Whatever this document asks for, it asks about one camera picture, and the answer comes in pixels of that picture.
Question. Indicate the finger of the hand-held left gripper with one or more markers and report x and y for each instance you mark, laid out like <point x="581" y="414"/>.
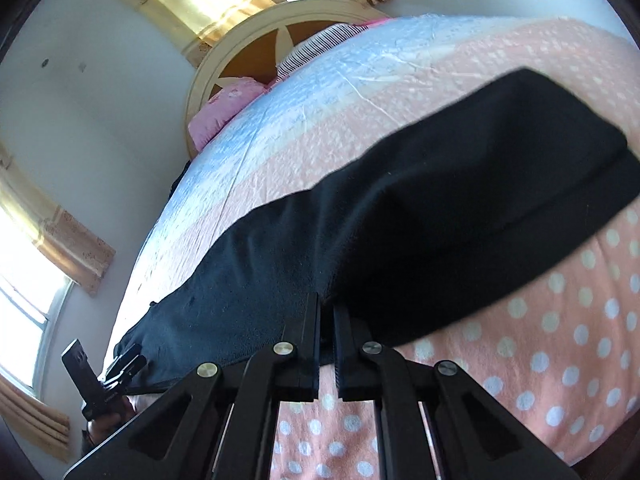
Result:
<point x="127" y="362"/>

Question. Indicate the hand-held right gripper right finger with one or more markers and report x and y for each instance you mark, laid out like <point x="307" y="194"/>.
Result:
<point x="344" y="360"/>

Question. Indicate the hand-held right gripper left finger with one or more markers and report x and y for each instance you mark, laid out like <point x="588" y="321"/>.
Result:
<point x="309" y="360"/>

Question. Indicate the black pants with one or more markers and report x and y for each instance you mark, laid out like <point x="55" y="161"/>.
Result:
<point x="400" y="240"/>

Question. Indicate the person's left hand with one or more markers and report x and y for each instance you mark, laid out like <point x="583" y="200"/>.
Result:
<point x="107" y="425"/>

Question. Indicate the yellow patterned curtain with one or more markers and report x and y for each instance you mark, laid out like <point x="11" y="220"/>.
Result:
<point x="35" y="420"/>
<point x="60" y="235"/>

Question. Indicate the polka dot bed sheet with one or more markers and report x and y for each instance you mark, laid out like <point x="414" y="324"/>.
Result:
<point x="525" y="340"/>

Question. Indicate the pink pillow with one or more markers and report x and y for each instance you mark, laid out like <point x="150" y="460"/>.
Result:
<point x="220" y="105"/>

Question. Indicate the striped pillow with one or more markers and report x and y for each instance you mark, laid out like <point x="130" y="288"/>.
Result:
<point x="315" y="45"/>

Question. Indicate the cream wooden headboard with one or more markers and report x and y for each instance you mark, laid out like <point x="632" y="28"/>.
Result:
<point x="240" y="45"/>

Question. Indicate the wide yellow curtain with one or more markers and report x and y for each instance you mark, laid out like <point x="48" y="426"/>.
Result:
<point x="200" y="0"/>

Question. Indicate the side wall window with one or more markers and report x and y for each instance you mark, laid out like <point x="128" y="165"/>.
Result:
<point x="30" y="305"/>

